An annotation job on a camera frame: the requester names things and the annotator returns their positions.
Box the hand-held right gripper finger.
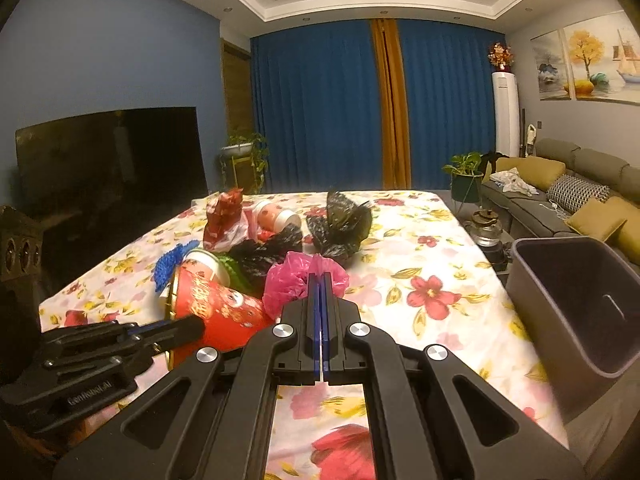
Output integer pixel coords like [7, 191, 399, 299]
[322, 272, 586, 480]
[52, 271, 321, 480]

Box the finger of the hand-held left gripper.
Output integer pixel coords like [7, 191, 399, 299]
[42, 322, 167, 357]
[47, 315, 207, 377]

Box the large red paper cup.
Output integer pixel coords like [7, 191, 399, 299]
[162, 251, 273, 361]

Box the pink plastic bag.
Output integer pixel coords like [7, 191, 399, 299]
[262, 252, 351, 321]

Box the green foam net sleeve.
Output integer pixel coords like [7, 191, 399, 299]
[215, 255, 246, 291]

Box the black plastic bag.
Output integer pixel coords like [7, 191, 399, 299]
[231, 225, 305, 296]
[306, 187, 373, 263]

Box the grey trash bin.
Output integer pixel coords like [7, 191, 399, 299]
[505, 236, 640, 380]

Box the blue foam net sleeve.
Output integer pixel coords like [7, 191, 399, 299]
[152, 240, 201, 293]

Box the dark carved wooden stand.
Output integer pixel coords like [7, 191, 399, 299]
[0, 205, 45, 281]

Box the red crumpled wrapper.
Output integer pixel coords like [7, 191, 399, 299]
[202, 187, 251, 253]

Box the small red white paper cup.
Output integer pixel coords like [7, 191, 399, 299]
[250, 200, 302, 238]

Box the black television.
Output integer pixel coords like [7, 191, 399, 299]
[15, 106, 208, 221]

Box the small black object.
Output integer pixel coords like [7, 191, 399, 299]
[487, 245, 513, 273]

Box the glass teapot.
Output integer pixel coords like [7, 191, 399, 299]
[470, 207, 506, 251]

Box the potted plant on metal stand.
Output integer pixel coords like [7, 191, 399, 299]
[220, 130, 268, 193]

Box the potted plant in dark pot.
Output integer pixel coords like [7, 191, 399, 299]
[442, 152, 486, 206]

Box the blue curtain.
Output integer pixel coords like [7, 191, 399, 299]
[249, 20, 386, 195]
[397, 19, 508, 192]

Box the orange curtain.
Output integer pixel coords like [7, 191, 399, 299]
[369, 18, 412, 190]

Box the black cloth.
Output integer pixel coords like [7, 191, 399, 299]
[481, 151, 508, 177]

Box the grey sofa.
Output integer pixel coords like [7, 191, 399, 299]
[480, 137, 640, 281]

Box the white cloth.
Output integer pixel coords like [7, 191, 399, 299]
[490, 170, 541, 197]

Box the wooden door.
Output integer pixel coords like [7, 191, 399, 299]
[221, 40, 256, 151]

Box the yellow cushion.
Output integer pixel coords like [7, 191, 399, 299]
[565, 197, 628, 243]
[495, 156, 566, 192]
[605, 195, 640, 261]

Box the white standing air conditioner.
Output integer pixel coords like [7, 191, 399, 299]
[491, 72, 521, 158]

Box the black white patterned cushion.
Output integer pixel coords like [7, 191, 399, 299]
[546, 174, 611, 213]

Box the artificial flower decoration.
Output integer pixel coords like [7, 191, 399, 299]
[487, 42, 515, 74]

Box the landscape wall painting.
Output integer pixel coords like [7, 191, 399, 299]
[530, 30, 572, 102]

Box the tree and sailboat wall painting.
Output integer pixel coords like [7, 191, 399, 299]
[564, 10, 640, 106]

